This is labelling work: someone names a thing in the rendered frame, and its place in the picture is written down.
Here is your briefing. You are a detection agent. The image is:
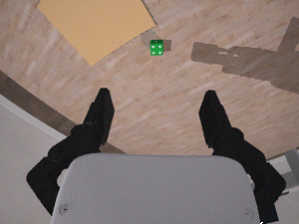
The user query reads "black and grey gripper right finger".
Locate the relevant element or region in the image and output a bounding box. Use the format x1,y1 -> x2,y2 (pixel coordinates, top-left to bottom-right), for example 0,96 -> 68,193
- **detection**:
198,90 -> 286,220

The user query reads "green die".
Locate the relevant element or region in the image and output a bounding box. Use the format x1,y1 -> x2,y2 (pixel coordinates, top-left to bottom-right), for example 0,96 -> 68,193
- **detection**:
150,40 -> 163,56

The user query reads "tan flat mat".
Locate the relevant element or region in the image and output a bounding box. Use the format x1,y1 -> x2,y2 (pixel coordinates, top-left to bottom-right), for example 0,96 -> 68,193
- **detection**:
37,0 -> 155,66

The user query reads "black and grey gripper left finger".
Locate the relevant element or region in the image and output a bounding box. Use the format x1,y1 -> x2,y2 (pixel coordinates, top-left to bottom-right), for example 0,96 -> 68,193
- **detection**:
26,88 -> 115,216

